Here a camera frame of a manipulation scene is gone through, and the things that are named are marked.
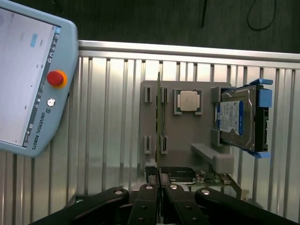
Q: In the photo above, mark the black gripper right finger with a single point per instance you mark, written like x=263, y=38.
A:
x=182, y=206

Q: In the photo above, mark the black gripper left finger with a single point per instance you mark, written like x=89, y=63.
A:
x=145, y=206

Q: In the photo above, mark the grey parts rack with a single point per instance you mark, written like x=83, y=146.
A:
x=187, y=131

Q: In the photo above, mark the hard disk blue label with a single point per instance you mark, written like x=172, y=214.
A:
x=230, y=117

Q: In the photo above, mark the silver CPU chip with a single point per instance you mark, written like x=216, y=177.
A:
x=188, y=100

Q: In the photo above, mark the light blue teach pendant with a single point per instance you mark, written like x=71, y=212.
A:
x=23, y=70

